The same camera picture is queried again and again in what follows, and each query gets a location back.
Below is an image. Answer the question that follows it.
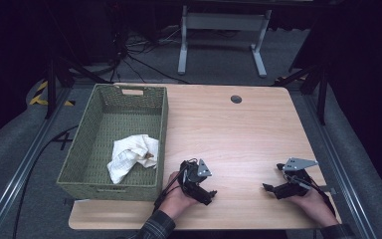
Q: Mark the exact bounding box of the white towel brown bear print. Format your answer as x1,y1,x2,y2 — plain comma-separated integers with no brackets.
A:
106,133,160,185

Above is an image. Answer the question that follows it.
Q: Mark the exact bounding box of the aluminium floor rail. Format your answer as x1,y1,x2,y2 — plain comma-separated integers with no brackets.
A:
302,94,379,239
0,88,74,239

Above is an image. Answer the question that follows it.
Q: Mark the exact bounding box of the long black floor cable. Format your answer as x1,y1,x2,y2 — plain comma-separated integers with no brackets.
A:
11,123,81,239

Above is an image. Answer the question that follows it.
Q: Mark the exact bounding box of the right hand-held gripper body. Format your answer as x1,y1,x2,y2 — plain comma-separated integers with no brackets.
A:
275,157,320,201

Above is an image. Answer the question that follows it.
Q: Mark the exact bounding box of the person's right hand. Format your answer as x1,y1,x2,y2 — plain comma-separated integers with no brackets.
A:
286,187,341,228

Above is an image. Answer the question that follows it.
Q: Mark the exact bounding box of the black metal stand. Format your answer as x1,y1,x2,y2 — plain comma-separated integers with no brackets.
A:
272,63,329,126
44,54,110,120

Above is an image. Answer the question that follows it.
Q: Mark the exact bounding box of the white metal desk frame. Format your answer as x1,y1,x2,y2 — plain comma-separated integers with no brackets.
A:
177,4,273,79

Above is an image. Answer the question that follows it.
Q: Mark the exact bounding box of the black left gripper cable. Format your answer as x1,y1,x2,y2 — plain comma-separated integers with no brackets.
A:
152,165,188,213

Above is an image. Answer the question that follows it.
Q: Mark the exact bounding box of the person's left hand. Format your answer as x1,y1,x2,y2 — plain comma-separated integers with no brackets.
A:
158,171,200,221

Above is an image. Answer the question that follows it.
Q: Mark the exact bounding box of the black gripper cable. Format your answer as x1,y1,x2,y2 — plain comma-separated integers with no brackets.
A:
306,177,337,217
152,165,188,213

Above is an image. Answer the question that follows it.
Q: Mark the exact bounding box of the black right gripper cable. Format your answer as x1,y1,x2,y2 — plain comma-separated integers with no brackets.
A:
306,177,337,217

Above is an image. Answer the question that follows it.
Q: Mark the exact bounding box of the tangle of black cables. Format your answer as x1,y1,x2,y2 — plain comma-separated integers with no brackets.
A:
110,24,193,85

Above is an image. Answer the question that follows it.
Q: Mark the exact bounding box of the green woven basket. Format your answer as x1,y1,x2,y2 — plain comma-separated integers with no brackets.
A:
56,83,169,202

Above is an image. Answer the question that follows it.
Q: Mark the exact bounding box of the yellow black floor tape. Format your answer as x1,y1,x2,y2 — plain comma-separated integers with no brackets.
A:
29,80,77,108

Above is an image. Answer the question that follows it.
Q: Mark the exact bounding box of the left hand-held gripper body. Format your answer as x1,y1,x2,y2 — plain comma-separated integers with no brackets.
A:
178,158,213,197

